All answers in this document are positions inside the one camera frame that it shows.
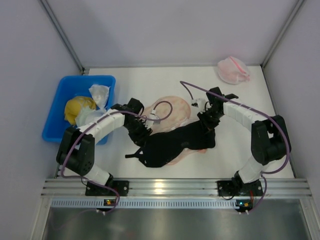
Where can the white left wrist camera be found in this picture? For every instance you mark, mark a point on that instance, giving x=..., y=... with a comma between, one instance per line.
x=153, y=119

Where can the black bra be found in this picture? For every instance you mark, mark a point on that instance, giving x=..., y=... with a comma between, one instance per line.
x=161, y=148

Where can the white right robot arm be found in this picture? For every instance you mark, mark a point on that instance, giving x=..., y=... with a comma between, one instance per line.
x=269, y=140

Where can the yellow bra in bin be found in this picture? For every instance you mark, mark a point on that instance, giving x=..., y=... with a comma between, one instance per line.
x=74, y=106

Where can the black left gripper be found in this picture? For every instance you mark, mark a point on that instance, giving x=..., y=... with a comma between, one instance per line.
x=141, y=135

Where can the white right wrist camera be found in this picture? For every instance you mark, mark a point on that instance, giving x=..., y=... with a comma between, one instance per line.
x=199, y=103

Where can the blue plastic bin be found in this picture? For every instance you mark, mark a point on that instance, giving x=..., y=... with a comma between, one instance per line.
x=68, y=88

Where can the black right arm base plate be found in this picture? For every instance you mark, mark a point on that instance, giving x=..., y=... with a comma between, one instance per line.
x=229, y=188

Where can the pink mesh laundry pouch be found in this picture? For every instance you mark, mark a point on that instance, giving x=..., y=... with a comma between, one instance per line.
x=233, y=71

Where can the aluminium mounting rail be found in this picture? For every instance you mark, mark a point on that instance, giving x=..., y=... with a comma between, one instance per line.
x=177, y=188

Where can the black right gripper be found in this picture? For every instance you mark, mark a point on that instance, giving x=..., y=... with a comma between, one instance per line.
x=207, y=120

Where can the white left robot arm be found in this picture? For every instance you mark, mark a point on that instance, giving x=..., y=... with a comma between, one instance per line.
x=77, y=148

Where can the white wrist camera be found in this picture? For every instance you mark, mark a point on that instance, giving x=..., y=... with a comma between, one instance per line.
x=199, y=103
x=153, y=119

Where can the white slotted cable duct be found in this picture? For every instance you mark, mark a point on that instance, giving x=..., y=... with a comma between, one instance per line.
x=136, y=203

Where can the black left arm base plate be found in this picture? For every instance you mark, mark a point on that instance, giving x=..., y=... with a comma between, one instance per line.
x=121, y=186

